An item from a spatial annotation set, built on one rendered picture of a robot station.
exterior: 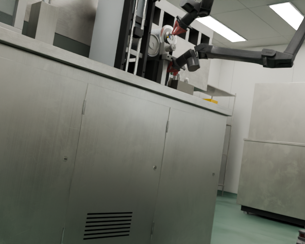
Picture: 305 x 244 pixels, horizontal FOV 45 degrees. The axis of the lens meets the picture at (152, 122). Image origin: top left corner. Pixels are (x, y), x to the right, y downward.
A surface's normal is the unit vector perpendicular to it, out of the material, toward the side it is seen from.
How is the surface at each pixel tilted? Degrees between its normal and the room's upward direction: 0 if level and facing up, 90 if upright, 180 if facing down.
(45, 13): 90
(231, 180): 90
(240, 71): 90
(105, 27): 90
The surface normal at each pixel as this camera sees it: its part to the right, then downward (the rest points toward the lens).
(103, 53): -0.67, -0.16
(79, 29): 0.73, 0.05
